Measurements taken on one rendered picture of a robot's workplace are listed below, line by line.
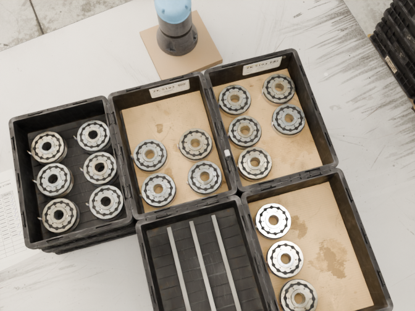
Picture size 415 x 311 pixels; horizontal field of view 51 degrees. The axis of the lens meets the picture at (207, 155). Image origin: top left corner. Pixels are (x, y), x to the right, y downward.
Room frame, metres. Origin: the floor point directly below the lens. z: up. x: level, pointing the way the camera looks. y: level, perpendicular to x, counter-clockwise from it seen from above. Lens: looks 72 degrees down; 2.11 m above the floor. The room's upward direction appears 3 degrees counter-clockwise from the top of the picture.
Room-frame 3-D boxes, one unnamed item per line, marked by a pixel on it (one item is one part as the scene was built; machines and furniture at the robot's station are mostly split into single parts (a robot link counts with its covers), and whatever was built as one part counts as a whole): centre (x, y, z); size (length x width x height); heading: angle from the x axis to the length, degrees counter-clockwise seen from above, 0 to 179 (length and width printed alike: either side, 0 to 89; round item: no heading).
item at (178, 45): (0.90, 0.08, 0.78); 0.15 x 0.15 x 0.10
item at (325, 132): (0.49, -0.19, 0.92); 0.40 x 0.30 x 0.02; 12
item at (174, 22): (0.91, 0.08, 0.89); 0.13 x 0.12 x 0.14; 10
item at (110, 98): (0.43, 0.11, 0.92); 0.40 x 0.30 x 0.02; 12
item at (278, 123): (0.50, -0.26, 0.86); 0.10 x 0.10 x 0.01
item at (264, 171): (0.37, -0.14, 0.86); 0.10 x 0.10 x 0.01
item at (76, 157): (0.36, 0.40, 0.87); 0.40 x 0.30 x 0.11; 12
